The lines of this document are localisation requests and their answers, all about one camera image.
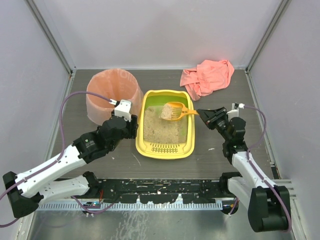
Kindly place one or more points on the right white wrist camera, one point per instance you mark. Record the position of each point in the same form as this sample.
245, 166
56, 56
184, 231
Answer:
235, 109

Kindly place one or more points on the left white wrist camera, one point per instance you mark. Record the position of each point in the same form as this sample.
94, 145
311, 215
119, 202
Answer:
122, 109

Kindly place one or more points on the yellow green litter box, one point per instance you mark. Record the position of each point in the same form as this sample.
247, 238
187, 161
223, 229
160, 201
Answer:
160, 150

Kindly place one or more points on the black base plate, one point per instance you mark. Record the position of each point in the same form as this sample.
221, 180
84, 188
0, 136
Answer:
158, 191

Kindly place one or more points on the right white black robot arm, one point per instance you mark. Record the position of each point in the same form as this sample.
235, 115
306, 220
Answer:
268, 204

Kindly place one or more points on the orange litter scoop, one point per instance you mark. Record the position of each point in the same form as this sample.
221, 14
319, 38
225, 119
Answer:
174, 111

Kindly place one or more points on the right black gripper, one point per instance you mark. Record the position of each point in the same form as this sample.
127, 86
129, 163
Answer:
213, 119

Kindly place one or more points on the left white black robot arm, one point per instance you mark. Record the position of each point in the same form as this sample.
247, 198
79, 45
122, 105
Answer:
28, 190

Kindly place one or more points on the bin with pink liner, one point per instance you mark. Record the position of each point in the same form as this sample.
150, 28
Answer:
117, 84

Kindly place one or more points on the white slotted cable duct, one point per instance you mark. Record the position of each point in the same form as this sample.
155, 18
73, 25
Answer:
176, 206

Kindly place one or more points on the pink cloth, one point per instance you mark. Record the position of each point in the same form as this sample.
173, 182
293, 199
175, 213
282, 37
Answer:
206, 78

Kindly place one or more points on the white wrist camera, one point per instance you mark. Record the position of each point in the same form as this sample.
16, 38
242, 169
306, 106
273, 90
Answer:
235, 109
122, 109

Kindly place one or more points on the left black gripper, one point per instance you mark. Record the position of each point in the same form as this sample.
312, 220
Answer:
134, 126

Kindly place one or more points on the cat litter sand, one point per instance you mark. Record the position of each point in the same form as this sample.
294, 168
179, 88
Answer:
161, 131

